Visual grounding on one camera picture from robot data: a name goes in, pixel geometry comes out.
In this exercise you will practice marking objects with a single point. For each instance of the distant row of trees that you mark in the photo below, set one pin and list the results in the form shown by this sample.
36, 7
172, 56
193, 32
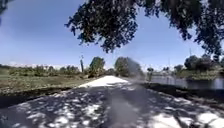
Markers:
40, 70

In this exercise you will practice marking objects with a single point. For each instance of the round green tree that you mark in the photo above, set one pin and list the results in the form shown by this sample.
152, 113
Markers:
96, 66

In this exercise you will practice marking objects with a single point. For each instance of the trees beyond the water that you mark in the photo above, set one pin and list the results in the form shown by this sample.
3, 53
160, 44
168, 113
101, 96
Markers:
200, 63

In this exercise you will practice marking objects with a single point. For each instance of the pole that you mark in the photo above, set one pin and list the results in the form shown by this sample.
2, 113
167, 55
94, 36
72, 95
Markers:
82, 65

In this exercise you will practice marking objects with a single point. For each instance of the pond water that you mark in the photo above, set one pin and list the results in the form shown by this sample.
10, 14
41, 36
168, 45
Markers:
200, 83

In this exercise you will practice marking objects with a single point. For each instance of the broad green tree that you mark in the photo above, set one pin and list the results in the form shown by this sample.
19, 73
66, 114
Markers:
125, 68

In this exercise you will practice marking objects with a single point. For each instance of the overhanging tree crown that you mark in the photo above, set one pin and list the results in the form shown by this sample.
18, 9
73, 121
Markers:
106, 23

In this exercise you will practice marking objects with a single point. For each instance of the shaded grass bank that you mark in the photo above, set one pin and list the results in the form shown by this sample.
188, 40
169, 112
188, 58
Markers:
200, 96

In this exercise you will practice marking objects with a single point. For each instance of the pale concrete path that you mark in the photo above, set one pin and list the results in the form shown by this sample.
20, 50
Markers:
106, 100

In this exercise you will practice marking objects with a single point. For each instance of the grass field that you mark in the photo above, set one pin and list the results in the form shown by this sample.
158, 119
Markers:
33, 83

